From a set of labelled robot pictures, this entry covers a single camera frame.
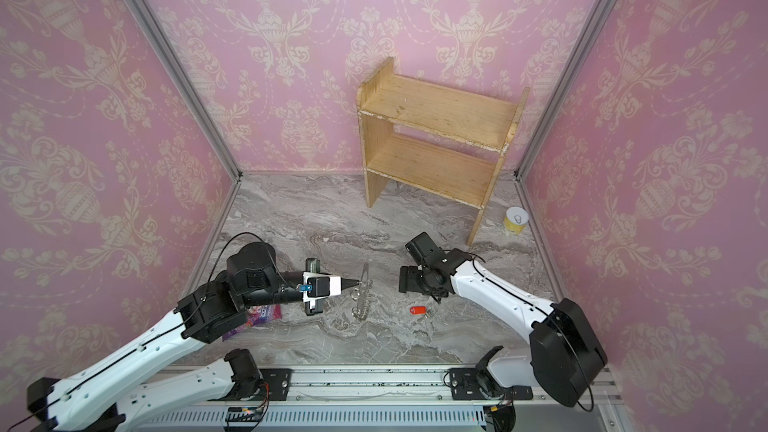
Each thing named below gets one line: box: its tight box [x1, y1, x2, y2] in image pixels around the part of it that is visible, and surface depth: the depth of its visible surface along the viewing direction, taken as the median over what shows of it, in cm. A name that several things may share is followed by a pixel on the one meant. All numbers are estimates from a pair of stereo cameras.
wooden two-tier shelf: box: [356, 58, 530, 245], surface depth 84 cm
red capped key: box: [410, 306, 431, 319], surface depth 87 cm
